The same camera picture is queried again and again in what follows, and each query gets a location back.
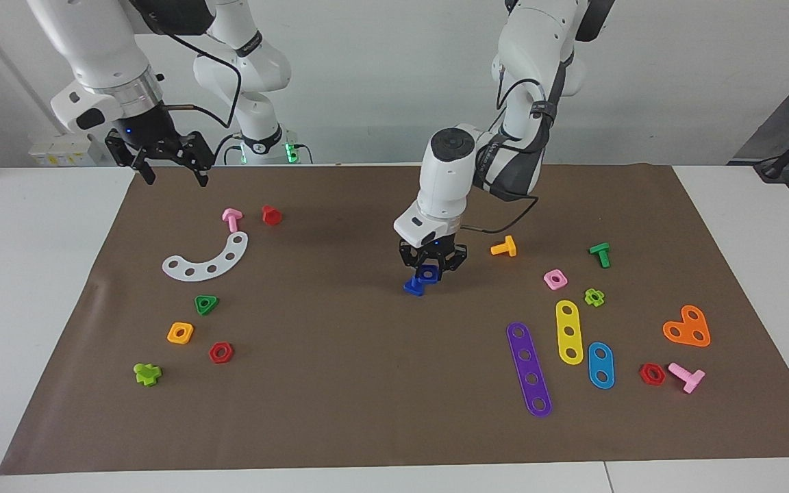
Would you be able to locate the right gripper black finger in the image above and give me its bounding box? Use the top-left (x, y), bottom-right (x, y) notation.
top-left (177, 131), bottom-right (214, 187)
top-left (105, 131), bottom-right (155, 184)

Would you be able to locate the white curved five-hole plate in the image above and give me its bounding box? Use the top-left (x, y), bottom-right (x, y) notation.
top-left (162, 231), bottom-right (249, 282)

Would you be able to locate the brown table mat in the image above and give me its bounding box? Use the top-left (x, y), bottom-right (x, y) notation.
top-left (0, 164), bottom-right (789, 475)

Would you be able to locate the purple four-hole strip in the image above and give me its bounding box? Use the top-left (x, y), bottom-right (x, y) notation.
top-left (506, 322), bottom-right (553, 418)

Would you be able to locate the yellow three-hole strip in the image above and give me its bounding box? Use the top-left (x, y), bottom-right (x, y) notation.
top-left (555, 300), bottom-right (584, 366)

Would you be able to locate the blue two-hole strip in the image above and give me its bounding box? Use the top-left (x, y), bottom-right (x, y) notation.
top-left (587, 342), bottom-right (616, 390)

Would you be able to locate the orange three-hole plate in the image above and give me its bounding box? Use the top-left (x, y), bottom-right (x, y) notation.
top-left (662, 305), bottom-right (712, 348)

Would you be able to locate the black base cable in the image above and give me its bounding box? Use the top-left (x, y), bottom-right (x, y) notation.
top-left (214, 132), bottom-right (245, 165)

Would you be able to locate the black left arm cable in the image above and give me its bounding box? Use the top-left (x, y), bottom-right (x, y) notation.
top-left (462, 41), bottom-right (573, 235)

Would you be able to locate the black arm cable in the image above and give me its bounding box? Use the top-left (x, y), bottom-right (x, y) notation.
top-left (155, 21), bottom-right (242, 131)
top-left (462, 41), bottom-right (573, 235)

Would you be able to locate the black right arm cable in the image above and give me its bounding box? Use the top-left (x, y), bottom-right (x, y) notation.
top-left (155, 21), bottom-right (242, 131)

